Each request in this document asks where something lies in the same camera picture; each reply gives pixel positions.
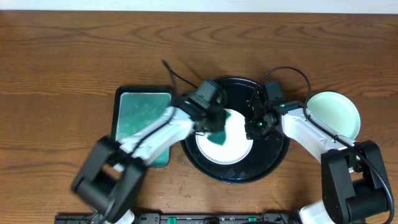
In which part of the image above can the round black tray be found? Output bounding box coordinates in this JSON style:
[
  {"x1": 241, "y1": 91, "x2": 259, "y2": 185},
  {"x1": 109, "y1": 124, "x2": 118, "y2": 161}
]
[{"x1": 181, "y1": 78, "x2": 290, "y2": 184}]

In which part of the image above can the white plate with green smear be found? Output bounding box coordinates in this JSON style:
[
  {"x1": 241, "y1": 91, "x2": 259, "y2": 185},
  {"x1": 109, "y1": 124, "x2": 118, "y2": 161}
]
[{"x1": 195, "y1": 109, "x2": 253, "y2": 165}]

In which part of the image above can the pale green plate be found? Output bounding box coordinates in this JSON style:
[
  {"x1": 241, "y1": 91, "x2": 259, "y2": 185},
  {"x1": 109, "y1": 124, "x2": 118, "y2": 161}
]
[{"x1": 307, "y1": 91, "x2": 361, "y2": 139}]

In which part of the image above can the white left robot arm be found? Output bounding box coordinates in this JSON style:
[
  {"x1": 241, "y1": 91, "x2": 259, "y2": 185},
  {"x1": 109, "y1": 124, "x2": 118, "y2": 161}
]
[{"x1": 72, "y1": 93, "x2": 226, "y2": 223}]

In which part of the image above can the black rectangular water tray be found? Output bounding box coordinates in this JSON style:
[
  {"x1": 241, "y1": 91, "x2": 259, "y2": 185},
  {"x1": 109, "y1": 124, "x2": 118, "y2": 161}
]
[{"x1": 110, "y1": 85, "x2": 174, "y2": 168}]

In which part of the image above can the green yellow sponge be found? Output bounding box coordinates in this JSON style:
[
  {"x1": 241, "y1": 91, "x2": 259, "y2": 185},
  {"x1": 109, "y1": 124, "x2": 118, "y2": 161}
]
[{"x1": 206, "y1": 110, "x2": 231, "y2": 146}]

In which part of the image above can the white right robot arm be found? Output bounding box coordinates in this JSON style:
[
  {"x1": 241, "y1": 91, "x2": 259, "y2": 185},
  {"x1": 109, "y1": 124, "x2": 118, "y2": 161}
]
[{"x1": 245, "y1": 98, "x2": 395, "y2": 223}]

